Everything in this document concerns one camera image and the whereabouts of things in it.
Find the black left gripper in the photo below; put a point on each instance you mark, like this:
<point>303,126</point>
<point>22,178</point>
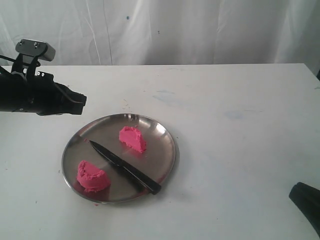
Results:
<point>43,96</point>

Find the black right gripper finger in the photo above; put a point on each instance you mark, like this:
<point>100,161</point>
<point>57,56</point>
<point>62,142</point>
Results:
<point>307,199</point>

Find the black knife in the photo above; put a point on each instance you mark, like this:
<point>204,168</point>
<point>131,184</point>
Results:
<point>153,187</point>

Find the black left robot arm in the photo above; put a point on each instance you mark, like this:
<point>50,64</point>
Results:
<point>9,84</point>

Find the pink sand mound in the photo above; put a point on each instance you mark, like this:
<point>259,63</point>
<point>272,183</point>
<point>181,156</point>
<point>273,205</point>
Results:
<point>133,138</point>
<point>91,178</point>

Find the round steel plate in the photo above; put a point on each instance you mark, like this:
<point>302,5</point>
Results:
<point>157,161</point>

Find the white backdrop curtain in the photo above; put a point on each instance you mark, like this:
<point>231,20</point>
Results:
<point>173,32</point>

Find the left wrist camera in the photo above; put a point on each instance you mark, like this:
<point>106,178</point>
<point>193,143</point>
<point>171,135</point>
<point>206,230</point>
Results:
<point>29,52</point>

